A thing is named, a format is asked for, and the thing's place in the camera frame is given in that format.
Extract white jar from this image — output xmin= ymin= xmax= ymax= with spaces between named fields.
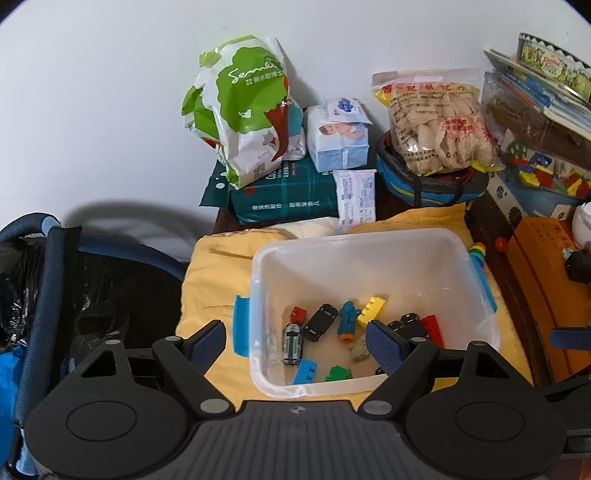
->
xmin=570 ymin=200 xmax=591 ymax=252

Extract white blue packet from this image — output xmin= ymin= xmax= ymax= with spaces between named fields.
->
xmin=281 ymin=99 xmax=308 ymax=162

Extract yellow cloth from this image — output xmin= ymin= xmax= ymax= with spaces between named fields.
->
xmin=175 ymin=203 xmax=534 ymax=407

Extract blue toy brick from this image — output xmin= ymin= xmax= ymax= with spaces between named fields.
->
xmin=292 ymin=360 xmax=319 ymax=385

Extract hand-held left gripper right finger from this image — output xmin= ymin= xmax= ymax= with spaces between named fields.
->
xmin=358 ymin=319 xmax=513 ymax=416

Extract black power adapter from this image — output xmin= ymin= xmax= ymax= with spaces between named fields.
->
xmin=564 ymin=251 xmax=591 ymax=283

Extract blue and black bag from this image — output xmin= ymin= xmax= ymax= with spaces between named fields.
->
xmin=375 ymin=131 xmax=489 ymax=208

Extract clear bag of crackers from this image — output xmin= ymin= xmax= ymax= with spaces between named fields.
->
xmin=372 ymin=68 xmax=504 ymax=177

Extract blue patterned box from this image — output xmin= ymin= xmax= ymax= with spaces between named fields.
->
xmin=487 ymin=168 xmax=578 ymax=224

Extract dark green package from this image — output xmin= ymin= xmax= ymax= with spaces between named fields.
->
xmin=200 ymin=159 xmax=340 ymax=225

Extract silver toy car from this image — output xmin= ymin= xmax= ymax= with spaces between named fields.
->
xmin=283 ymin=323 xmax=303 ymax=365

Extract light blue tissue pack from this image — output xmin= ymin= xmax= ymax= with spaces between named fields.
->
xmin=306 ymin=98 xmax=372 ymax=174

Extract yellow toy brick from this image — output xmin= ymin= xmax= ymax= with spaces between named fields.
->
xmin=355 ymin=296 xmax=386 ymax=328

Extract blue plastic bag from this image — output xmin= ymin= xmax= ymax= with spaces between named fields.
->
xmin=0 ymin=346 xmax=28 ymax=462

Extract translucent plastic container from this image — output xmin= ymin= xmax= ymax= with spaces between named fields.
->
xmin=233 ymin=227 xmax=502 ymax=400

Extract clear case brown contents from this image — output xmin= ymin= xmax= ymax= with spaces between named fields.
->
xmin=482 ymin=71 xmax=591 ymax=158

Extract round printed tin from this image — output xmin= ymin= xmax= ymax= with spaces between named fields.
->
xmin=517 ymin=32 xmax=591 ymax=102

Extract black mesh hamper blue rim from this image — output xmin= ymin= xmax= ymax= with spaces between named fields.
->
xmin=0 ymin=213 xmax=188 ymax=480

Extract black toy car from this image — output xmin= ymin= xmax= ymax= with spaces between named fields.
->
xmin=302 ymin=303 xmax=338 ymax=342
xmin=387 ymin=313 xmax=430 ymax=342

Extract small white wipes packet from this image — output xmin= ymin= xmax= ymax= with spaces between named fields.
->
xmin=323 ymin=98 xmax=372 ymax=125

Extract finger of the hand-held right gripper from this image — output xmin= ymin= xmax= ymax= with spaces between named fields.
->
xmin=538 ymin=375 xmax=591 ymax=402
xmin=551 ymin=325 xmax=591 ymax=350

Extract orange box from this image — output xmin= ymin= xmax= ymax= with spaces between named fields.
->
xmin=505 ymin=216 xmax=591 ymax=384

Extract black plastic bag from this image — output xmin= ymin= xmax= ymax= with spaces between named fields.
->
xmin=0 ymin=240 xmax=44 ymax=347

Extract green and white bag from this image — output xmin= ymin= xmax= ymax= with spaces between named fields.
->
xmin=181 ymin=37 xmax=293 ymax=190

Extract blue toy figure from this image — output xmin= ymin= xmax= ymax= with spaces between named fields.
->
xmin=338 ymin=301 xmax=360 ymax=343

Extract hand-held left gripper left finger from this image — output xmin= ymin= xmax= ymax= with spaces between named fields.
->
xmin=78 ymin=319 xmax=234 ymax=416

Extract colourful block toy set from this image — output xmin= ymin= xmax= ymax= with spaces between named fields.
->
xmin=503 ymin=138 xmax=591 ymax=199

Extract stack of books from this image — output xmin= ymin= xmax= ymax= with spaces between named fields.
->
xmin=482 ymin=48 xmax=591 ymax=137

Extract white sachet pack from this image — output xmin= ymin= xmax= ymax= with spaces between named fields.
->
xmin=332 ymin=169 xmax=377 ymax=233

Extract white cloth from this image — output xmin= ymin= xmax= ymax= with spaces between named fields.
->
xmin=263 ymin=217 xmax=342 ymax=240

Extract long red toy brick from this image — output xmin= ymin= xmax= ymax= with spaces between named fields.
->
xmin=420 ymin=315 xmax=445 ymax=349

